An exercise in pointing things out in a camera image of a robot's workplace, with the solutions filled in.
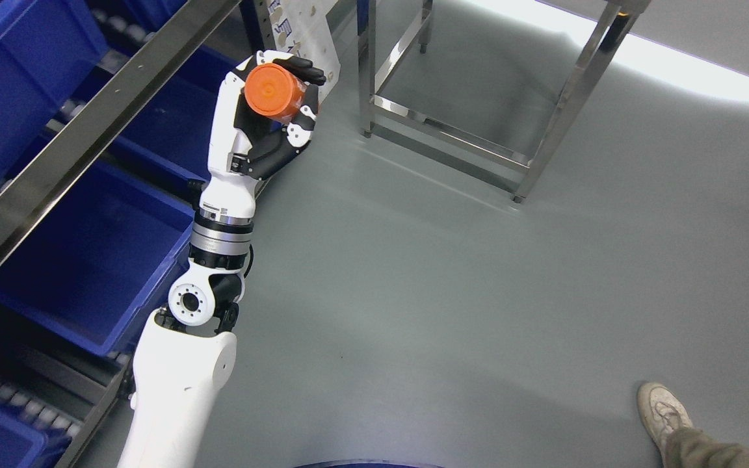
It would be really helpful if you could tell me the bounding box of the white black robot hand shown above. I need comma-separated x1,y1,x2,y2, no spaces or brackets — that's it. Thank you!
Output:
199,50,326,225

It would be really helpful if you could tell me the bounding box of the orange cylindrical capacitor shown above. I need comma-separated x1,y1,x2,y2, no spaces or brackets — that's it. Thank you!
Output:
243,63,307,124

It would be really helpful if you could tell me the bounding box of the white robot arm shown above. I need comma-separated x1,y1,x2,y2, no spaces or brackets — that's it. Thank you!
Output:
117,209,253,467

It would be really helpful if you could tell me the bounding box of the blue lower bin centre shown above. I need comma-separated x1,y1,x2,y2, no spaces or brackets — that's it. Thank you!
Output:
108,45,239,190

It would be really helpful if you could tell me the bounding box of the blue bin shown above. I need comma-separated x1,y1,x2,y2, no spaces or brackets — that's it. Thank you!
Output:
0,1,108,184
108,45,239,190
0,162,194,356

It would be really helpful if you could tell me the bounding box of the white perforated panel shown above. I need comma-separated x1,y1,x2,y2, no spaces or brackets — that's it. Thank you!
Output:
267,1,341,103

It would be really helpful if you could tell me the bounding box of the blue lower bin left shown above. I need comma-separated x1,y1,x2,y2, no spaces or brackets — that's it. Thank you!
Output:
0,162,194,356

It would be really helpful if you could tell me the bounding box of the blue bin top left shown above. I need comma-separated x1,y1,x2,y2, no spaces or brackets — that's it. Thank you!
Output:
0,1,108,184

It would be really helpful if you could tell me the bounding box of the white sneaker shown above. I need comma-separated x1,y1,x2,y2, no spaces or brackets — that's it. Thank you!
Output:
637,382,694,458

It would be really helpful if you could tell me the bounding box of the olive trouser leg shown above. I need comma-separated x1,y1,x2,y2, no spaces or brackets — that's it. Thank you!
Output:
662,428,749,467

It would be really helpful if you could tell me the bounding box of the steel shelf front rail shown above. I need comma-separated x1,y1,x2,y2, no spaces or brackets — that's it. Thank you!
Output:
0,1,240,267

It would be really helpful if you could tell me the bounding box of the stainless steel table frame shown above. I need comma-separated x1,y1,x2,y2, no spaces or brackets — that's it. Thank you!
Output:
356,1,649,203

